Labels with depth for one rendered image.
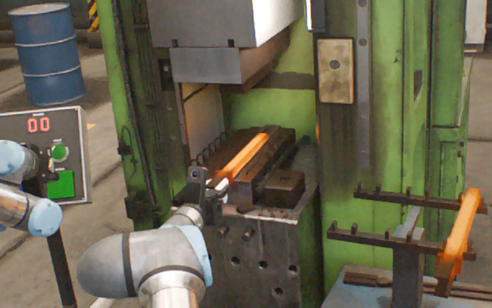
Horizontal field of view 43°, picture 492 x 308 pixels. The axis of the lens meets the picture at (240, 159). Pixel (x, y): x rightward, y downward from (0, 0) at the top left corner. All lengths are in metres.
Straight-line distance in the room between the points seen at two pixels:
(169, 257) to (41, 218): 0.33
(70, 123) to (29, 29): 4.40
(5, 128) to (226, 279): 0.77
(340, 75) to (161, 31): 0.48
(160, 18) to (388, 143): 0.69
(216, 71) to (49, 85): 4.75
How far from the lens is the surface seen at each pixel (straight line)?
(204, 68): 1.67
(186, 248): 1.12
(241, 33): 1.61
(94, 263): 1.15
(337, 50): 1.67
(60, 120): 1.89
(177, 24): 1.68
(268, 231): 1.72
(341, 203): 1.85
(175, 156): 1.99
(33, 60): 6.32
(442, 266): 1.26
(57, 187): 1.86
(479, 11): 6.93
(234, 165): 1.80
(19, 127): 1.92
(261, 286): 1.83
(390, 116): 1.72
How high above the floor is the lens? 1.72
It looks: 23 degrees down
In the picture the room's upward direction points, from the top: 5 degrees counter-clockwise
